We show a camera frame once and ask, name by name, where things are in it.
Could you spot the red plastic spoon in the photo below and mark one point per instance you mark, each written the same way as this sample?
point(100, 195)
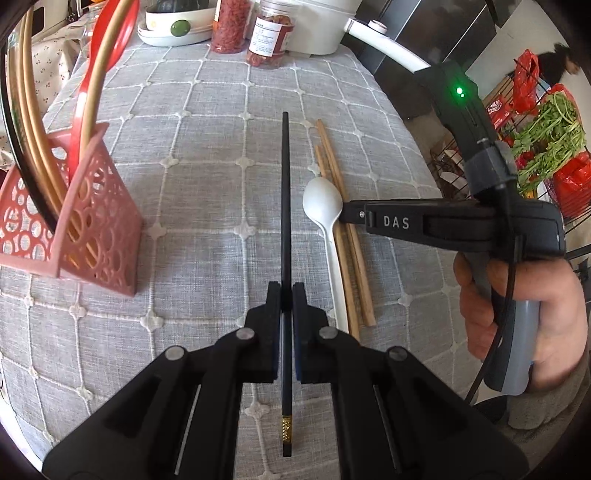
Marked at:
point(113, 32)

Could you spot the grey grid tablecloth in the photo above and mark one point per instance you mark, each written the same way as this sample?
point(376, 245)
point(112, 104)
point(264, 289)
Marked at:
point(207, 184)

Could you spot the pink perforated utensil holder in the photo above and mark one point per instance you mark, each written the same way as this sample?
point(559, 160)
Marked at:
point(101, 230)

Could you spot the white electric cooking pot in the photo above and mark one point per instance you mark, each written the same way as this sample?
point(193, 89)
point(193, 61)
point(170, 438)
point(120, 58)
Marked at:
point(323, 23)

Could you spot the white bowl and plate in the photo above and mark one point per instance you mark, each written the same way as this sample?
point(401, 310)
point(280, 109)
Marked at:
point(171, 27)

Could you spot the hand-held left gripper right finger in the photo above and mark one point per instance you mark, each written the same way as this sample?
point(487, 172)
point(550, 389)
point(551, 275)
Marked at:
point(298, 346)

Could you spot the jar of red dates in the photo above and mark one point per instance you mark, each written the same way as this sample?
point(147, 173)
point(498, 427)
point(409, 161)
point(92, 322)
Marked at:
point(270, 37)

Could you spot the small red plastic bag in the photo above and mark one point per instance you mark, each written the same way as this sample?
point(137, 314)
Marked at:
point(526, 83)

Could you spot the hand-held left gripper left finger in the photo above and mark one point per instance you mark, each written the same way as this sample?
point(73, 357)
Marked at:
point(277, 341)

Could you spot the plain black chopstick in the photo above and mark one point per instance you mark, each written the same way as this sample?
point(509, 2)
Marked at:
point(16, 129)

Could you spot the large red plastic bag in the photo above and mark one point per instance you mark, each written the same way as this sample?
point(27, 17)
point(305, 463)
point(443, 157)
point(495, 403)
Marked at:
point(575, 182)

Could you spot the black chopstick with gold band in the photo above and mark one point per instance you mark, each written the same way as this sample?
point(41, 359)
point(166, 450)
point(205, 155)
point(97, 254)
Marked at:
point(286, 207)

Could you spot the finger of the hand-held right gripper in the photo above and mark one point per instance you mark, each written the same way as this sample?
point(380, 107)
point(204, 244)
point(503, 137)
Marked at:
point(353, 212)

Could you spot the utensils in holder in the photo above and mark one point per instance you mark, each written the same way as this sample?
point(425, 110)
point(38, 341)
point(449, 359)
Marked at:
point(46, 64)

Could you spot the bunch of green vegetables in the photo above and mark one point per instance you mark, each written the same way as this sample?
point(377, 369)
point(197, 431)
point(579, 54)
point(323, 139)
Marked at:
point(554, 134)

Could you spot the person's right hand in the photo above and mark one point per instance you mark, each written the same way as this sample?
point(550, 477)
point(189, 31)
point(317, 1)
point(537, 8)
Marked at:
point(561, 318)

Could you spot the white plastic spoon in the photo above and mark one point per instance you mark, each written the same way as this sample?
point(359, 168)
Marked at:
point(322, 201)

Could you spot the person's right forearm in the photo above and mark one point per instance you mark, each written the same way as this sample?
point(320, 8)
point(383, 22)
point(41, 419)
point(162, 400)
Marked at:
point(554, 406)

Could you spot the jar of goji berries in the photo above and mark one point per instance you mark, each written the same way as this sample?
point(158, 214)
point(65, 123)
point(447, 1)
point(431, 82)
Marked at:
point(229, 25)

